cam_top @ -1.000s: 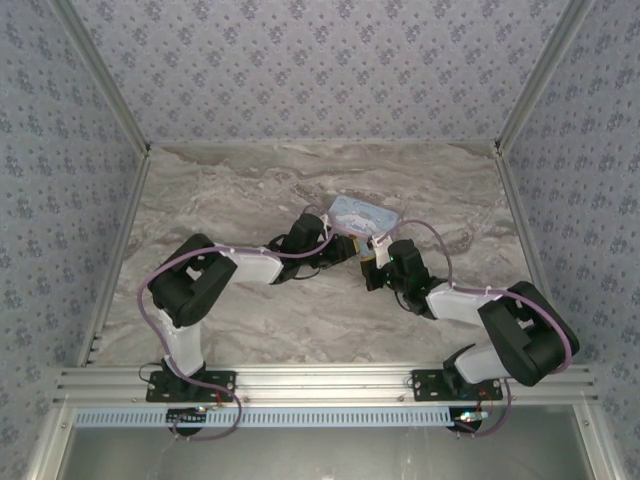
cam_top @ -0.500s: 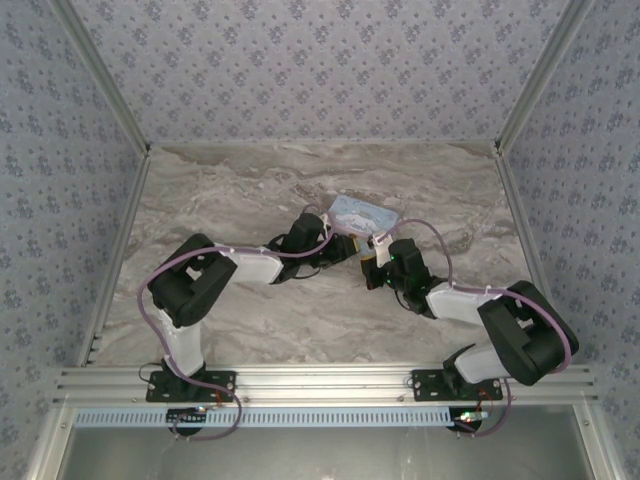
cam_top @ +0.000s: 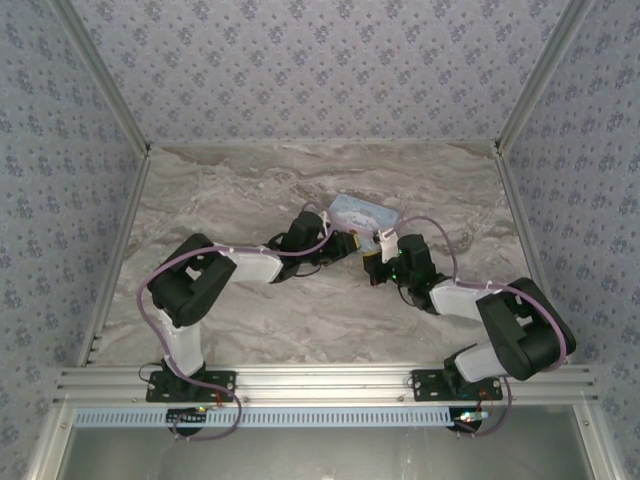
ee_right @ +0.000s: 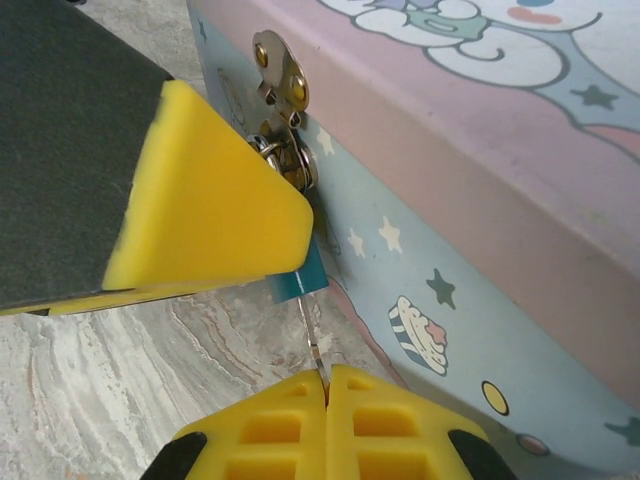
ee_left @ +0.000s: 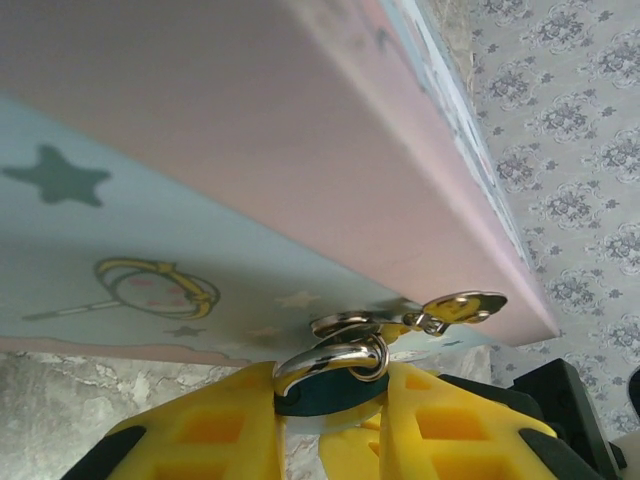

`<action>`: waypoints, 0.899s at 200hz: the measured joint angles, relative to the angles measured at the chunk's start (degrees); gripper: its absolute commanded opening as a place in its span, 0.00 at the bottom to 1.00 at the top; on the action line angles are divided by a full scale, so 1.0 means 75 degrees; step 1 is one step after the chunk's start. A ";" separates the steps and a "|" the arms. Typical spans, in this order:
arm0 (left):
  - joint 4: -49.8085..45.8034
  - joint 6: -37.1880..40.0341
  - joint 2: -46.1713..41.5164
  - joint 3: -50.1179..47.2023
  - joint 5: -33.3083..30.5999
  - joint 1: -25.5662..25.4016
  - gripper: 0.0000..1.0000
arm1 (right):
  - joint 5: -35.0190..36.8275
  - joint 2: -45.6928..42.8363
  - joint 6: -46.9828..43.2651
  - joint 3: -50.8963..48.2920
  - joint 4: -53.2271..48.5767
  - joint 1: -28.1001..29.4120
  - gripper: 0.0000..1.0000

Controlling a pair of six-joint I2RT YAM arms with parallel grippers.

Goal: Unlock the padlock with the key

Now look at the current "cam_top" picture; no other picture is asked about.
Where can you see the light blue pouch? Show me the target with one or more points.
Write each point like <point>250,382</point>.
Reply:
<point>360,212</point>

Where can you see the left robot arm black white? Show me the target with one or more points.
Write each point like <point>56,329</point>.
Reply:
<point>185,345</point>

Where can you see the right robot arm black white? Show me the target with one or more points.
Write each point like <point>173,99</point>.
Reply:
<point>520,345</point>

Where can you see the small circuit board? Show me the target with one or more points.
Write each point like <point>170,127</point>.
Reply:
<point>470,417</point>

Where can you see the left silver camera bracket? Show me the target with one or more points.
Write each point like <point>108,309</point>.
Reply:
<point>326,222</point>

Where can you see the silver camera bracket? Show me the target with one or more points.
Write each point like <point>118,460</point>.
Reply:
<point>326,222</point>
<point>387,245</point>

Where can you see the right silver camera bracket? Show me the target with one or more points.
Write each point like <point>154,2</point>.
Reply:
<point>387,245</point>

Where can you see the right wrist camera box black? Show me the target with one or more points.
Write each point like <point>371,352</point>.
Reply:
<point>374,267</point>

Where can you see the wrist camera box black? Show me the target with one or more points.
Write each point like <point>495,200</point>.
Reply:
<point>374,267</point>
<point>349,242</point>

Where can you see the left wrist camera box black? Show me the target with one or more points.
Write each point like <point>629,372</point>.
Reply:
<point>349,242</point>

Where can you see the aluminium table side rail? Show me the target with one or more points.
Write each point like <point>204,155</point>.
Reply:
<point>117,255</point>
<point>525,235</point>

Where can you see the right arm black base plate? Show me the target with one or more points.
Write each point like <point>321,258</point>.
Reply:
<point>427,386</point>

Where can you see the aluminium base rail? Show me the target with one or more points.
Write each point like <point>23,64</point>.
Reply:
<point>325,382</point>

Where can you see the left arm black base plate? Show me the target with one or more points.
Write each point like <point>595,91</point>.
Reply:
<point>220,387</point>

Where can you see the aluminium frame post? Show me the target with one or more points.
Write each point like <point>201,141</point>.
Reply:
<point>102,75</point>
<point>545,75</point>

